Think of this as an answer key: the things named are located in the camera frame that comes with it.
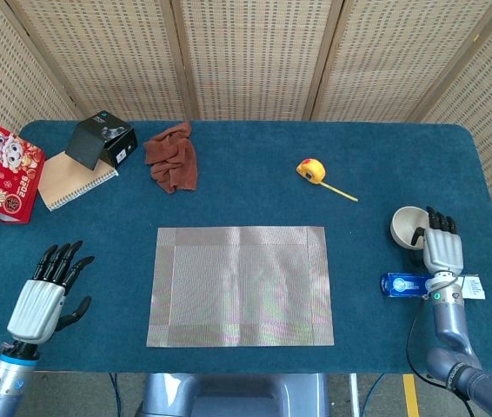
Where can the red desk calendar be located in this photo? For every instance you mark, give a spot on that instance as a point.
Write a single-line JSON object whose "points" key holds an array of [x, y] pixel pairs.
{"points": [[2, 174]]}

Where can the yellow tape measure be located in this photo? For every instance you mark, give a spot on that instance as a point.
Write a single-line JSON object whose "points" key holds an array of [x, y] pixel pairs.
{"points": [[311, 169]]}

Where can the grey woven placemat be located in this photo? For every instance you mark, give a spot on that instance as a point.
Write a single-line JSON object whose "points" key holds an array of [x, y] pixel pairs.
{"points": [[237, 286]]}

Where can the blue-grey robot torso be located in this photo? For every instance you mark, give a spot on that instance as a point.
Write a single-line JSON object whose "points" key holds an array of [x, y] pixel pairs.
{"points": [[228, 395]]}

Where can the blue felt table cover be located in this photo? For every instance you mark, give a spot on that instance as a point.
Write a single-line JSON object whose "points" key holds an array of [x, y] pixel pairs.
{"points": [[111, 243]]}

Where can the woven bamboo folding screen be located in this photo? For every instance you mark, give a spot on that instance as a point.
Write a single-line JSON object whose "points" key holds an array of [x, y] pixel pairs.
{"points": [[250, 56]]}

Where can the black open cardboard box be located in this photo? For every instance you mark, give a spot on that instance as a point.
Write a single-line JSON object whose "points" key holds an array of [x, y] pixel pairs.
{"points": [[85, 143]]}

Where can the tan spiral notebook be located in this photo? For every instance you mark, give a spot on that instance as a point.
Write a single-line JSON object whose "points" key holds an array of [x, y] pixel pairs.
{"points": [[68, 178]]}

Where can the blue toothpaste box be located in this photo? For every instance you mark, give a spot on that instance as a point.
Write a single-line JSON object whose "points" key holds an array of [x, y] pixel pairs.
{"points": [[402, 285]]}

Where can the brown crumpled cloth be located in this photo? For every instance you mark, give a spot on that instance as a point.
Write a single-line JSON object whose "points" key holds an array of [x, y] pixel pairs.
{"points": [[172, 160]]}

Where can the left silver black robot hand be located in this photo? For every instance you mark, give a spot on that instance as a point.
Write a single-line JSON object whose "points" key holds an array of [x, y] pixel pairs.
{"points": [[37, 308]]}

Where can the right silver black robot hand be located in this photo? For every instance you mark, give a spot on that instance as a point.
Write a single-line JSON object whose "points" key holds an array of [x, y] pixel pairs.
{"points": [[443, 252]]}

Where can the cream round bowl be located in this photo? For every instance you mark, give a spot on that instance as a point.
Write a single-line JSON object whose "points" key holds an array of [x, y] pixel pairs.
{"points": [[404, 228]]}

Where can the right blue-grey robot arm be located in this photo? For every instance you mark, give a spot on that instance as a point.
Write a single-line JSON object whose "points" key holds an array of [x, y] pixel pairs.
{"points": [[450, 330]]}

